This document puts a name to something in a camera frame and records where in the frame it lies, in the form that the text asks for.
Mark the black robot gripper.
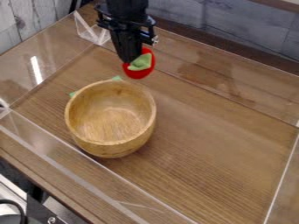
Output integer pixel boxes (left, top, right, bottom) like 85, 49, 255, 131
94, 6, 158, 63

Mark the red plush fruit green stem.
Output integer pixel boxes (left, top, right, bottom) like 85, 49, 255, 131
122, 47, 154, 80

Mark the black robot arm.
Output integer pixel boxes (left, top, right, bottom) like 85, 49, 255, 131
94, 0, 157, 63

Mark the green mat under bowl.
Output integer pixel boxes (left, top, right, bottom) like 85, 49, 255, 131
69, 75, 122, 98

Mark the light wooden bowl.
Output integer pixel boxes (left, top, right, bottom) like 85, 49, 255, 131
64, 80, 156, 158

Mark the clear acrylic tray enclosure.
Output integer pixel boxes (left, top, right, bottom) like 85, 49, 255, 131
0, 17, 299, 224

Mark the black metal bracket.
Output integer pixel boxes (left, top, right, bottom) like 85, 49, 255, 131
25, 195, 68, 224

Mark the black cable at corner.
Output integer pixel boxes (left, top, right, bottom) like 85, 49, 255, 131
0, 199, 28, 224

